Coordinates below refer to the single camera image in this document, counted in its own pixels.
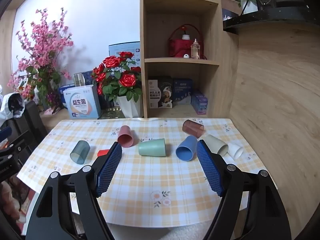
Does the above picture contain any yellow checked tablecloth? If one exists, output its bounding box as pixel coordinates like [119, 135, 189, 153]
[17, 117, 278, 228]

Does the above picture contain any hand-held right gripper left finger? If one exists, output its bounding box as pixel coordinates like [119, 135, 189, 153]
[25, 141, 123, 240]

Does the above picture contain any beige cup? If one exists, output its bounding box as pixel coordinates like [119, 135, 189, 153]
[204, 134, 229, 156]

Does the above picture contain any white and orange carton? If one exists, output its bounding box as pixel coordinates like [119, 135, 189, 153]
[148, 78, 161, 109]

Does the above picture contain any purple box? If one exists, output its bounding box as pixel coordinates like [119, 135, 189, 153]
[191, 91, 209, 115]

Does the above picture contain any white cup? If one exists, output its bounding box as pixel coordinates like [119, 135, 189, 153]
[227, 143, 244, 161]

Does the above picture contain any black shelf board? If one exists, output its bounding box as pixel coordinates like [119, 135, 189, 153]
[222, 4, 320, 33]

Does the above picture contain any wooden shelf unit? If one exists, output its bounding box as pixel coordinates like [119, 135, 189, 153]
[139, 0, 238, 119]

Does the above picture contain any red patterned cloth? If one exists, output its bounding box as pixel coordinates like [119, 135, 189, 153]
[0, 180, 36, 240]

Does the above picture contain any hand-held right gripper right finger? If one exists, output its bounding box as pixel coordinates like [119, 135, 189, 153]
[196, 139, 292, 240]

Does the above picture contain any large blue and white box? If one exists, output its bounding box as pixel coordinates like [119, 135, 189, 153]
[108, 42, 141, 68]

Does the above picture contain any white plastic bag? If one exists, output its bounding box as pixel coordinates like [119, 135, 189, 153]
[0, 92, 26, 121]

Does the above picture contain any green cup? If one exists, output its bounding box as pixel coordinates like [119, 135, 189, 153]
[138, 138, 166, 157]

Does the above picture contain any red gift basket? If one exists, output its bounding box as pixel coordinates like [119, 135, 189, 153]
[168, 24, 204, 59]

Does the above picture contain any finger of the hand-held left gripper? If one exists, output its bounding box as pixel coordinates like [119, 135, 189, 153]
[0, 131, 32, 161]
[0, 126, 13, 143]

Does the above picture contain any brown translucent cup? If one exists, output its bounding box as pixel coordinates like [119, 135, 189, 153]
[182, 120, 204, 139]

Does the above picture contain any clear perfume bottle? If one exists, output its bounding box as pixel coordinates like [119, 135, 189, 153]
[190, 39, 201, 59]

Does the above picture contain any white faceted flower pot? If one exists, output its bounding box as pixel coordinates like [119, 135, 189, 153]
[115, 95, 142, 118]

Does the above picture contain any black chair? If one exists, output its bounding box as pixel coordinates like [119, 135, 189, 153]
[22, 101, 48, 153]

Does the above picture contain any red rose plant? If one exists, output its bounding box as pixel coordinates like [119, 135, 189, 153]
[91, 51, 143, 103]

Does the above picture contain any blue illustrated box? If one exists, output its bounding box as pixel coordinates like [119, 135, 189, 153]
[173, 78, 194, 105]

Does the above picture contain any dark snack box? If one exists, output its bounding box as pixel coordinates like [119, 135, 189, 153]
[157, 76, 174, 109]

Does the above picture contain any metal tumbler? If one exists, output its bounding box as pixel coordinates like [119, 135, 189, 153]
[73, 73, 86, 88]

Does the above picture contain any grey translucent cup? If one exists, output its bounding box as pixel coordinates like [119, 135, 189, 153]
[70, 140, 91, 165]

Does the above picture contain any blue cup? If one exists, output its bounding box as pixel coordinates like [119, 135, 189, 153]
[175, 135, 198, 161]

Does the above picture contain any silver blister pack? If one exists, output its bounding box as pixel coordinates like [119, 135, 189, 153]
[98, 107, 126, 119]

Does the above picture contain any pink cup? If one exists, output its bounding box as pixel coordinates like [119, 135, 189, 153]
[117, 125, 139, 147]

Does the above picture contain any pink blossom bouquet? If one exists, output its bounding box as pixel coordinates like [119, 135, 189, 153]
[7, 7, 74, 111]

